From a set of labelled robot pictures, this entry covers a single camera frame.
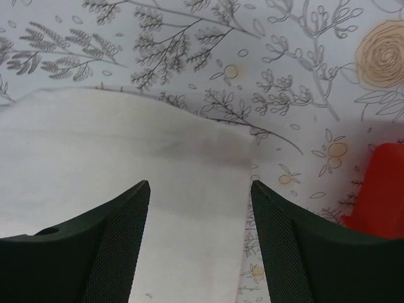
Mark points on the floral patterned table mat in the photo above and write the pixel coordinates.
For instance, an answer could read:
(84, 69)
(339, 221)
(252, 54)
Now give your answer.
(317, 84)

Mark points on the red plastic bin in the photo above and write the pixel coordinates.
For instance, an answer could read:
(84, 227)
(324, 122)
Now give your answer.
(379, 207)

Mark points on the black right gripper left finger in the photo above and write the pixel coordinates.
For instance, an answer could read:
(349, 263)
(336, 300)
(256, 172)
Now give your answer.
(89, 258)

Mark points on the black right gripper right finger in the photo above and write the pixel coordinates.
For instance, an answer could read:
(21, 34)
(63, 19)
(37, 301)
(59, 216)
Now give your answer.
(307, 258)

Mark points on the white t shirt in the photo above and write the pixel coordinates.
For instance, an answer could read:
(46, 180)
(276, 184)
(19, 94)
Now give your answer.
(65, 152)

